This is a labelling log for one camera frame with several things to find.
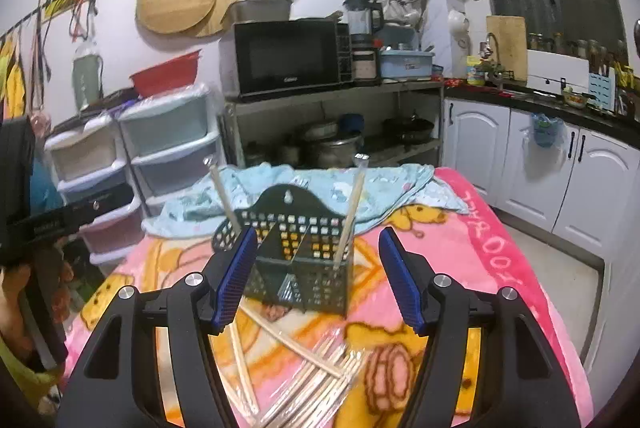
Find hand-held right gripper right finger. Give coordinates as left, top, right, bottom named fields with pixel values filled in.
left=377, top=225, right=583, bottom=428

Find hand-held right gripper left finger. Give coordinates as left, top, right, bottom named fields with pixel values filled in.
left=55, top=225, right=261, bottom=428

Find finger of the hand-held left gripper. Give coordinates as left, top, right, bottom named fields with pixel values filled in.
left=64, top=184, right=137, bottom=233

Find dark green utensil holder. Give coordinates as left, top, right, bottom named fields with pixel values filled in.
left=212, top=185, right=358, bottom=319

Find bare wooden chopstick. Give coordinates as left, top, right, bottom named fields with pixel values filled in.
left=207, top=164, right=244, bottom=233
left=229, top=322, right=262, bottom=415

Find pile of chopsticks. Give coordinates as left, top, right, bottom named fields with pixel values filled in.
left=257, top=327, right=373, bottom=428

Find person's left hand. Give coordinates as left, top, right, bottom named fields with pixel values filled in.
left=0, top=265, right=40, bottom=359

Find pink printed blanket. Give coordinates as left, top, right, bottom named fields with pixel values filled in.
left=65, top=167, right=597, bottom=428

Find hanging yellow cloths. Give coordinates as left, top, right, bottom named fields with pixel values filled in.
left=0, top=32, right=27, bottom=119

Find pale blue plastic drawer unit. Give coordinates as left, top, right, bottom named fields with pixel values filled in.
left=116, top=84, right=224, bottom=221

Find green insulated bottle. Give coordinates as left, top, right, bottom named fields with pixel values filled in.
left=72, top=39, right=104, bottom=112

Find light blue printed cloth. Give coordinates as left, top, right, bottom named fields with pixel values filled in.
left=142, top=162, right=471, bottom=239

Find red plastic basin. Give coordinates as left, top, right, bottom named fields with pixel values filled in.
left=128, top=50, right=202, bottom=99

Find steel pot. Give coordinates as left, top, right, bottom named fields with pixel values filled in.
left=304, top=122, right=364, bottom=169

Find black wok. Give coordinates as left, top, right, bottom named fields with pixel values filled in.
left=382, top=114, right=435, bottom=145

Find white kitchen cabinets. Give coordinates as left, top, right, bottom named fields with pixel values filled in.
left=442, top=94, right=640, bottom=249

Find grey metal shelf rack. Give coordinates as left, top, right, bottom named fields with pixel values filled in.
left=219, top=79, right=447, bottom=176

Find blue plastic bag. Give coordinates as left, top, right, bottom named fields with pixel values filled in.
left=530, top=111, right=566, bottom=149

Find light blue dish rack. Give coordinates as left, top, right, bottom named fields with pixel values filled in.
left=377, top=24, right=436, bottom=82

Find yellow jar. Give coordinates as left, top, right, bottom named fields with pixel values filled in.
left=467, top=56, right=487, bottom=87

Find black microwave oven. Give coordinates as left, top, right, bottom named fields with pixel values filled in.
left=231, top=18, right=352, bottom=99

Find black blender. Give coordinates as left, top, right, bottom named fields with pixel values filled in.
left=342, top=0, right=385, bottom=87

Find metal sink faucet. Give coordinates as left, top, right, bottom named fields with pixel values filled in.
left=479, top=32, right=504, bottom=89

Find wooden cutting board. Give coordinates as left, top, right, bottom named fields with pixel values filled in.
left=485, top=14, right=529, bottom=82

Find grey container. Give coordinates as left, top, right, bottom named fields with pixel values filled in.
left=228, top=0, right=294, bottom=24

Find hanging white mug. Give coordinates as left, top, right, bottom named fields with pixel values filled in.
left=447, top=10, right=471, bottom=34

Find light blue knife holder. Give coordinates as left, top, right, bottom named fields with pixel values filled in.
left=588, top=72, right=617, bottom=112

